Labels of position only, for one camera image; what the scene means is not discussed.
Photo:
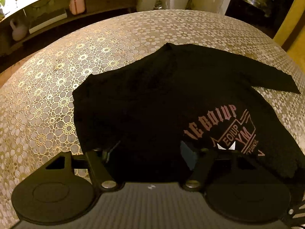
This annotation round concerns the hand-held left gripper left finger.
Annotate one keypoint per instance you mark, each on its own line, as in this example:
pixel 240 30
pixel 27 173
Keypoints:
pixel 110 151

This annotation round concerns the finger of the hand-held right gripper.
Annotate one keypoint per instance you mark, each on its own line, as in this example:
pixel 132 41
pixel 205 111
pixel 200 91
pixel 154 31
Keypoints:
pixel 296 213

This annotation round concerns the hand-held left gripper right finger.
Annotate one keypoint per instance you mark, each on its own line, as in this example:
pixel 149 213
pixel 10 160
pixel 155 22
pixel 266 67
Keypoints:
pixel 188 153

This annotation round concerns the black star print sweater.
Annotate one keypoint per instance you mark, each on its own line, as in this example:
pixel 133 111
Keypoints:
pixel 166 100

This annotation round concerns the lace-covered table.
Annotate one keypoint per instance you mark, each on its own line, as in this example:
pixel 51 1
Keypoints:
pixel 71 76

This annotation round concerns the pink container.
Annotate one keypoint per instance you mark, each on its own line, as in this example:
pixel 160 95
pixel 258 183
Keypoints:
pixel 77 4

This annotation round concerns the dark display cabinet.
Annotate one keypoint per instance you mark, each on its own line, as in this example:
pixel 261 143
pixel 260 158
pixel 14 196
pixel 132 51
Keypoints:
pixel 250 4

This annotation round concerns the yellow board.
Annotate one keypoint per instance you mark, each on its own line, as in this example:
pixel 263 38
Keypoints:
pixel 294 28

